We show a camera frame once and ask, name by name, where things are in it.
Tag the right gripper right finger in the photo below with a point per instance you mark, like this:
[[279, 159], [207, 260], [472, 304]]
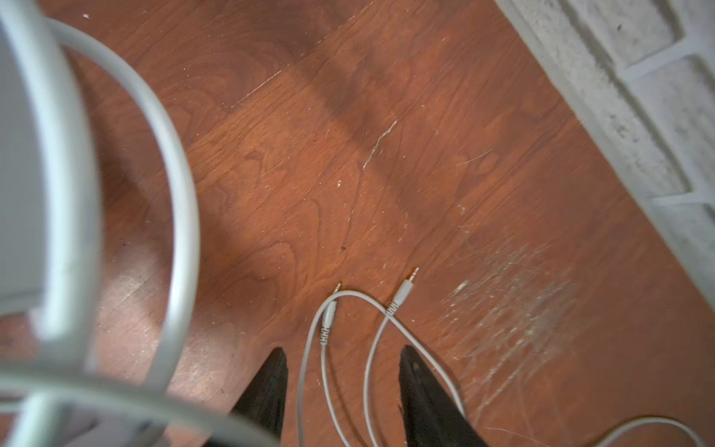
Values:
[[429, 416]]

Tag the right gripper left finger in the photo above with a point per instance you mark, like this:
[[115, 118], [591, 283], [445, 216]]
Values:
[[263, 402]]

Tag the white headphones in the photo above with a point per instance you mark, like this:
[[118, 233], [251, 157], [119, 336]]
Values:
[[73, 245]]

